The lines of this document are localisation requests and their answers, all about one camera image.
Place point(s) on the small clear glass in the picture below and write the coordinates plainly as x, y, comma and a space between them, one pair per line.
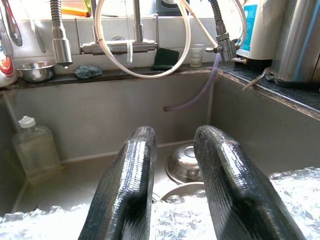
197, 56

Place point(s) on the thin metal utensil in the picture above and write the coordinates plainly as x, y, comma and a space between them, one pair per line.
255, 81

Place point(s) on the steel knife block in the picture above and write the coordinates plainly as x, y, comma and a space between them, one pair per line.
295, 45

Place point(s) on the orange plastic item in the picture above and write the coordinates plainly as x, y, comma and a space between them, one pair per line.
72, 11

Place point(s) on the dark grey container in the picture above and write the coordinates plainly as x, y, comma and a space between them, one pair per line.
170, 7

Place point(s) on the teal scouring pad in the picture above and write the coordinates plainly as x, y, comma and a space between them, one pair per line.
87, 72

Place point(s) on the clear purple tube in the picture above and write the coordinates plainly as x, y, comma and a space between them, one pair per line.
180, 107

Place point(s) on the small upturned steel bowl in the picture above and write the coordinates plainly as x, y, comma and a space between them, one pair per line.
182, 165

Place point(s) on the white canister blue label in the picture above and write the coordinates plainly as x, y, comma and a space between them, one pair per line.
260, 30

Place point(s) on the steel sink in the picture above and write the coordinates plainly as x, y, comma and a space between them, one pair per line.
100, 112

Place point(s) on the white soap bottle red cap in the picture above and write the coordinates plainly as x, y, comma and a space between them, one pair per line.
6, 72

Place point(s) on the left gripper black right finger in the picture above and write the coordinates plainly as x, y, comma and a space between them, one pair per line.
240, 200

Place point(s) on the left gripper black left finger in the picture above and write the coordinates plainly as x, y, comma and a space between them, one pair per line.
122, 200

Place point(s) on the clear plastic bottle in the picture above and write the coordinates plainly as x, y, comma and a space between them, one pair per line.
37, 155

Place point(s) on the clear bubble wrap sheet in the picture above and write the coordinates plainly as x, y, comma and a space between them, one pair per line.
180, 220

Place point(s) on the dark green sponge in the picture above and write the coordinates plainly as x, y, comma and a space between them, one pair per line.
165, 58

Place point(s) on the steel whisk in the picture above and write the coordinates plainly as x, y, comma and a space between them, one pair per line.
6, 42

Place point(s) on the steel faucet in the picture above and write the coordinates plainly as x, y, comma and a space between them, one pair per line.
120, 47

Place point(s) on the tiny steel bowl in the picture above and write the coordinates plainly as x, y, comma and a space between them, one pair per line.
35, 72

